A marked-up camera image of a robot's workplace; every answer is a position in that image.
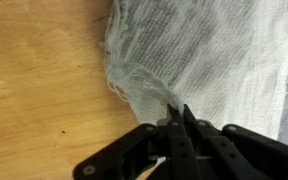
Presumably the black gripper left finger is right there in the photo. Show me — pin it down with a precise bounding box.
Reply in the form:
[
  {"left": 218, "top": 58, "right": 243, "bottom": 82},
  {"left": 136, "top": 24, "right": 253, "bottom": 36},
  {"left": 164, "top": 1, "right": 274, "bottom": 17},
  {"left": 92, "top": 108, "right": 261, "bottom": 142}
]
[{"left": 72, "top": 105, "right": 201, "bottom": 180}]

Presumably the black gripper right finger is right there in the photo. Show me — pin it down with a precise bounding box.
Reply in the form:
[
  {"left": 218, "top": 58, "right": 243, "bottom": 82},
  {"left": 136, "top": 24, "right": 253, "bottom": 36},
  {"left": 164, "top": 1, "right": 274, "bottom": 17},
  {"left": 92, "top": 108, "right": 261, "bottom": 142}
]
[{"left": 184, "top": 105, "right": 288, "bottom": 180}]

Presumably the white towel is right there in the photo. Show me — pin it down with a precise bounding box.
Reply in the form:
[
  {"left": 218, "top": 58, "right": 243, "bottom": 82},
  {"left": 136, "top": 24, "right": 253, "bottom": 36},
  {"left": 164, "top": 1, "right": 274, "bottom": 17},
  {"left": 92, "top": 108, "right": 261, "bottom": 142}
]
[{"left": 105, "top": 0, "right": 288, "bottom": 138}]

